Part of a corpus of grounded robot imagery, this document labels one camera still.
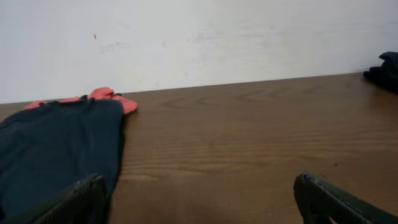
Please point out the navy blue shorts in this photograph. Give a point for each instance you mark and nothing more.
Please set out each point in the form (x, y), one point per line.
(47, 149)

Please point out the red t-shirt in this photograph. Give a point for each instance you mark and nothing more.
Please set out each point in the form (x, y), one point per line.
(106, 93)

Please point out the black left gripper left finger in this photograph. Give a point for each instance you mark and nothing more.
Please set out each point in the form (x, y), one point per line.
(83, 202)

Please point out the folded navy garment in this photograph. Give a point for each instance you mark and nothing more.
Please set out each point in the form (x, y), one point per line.
(384, 76)

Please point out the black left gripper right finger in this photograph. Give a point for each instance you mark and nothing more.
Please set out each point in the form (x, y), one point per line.
(320, 202)

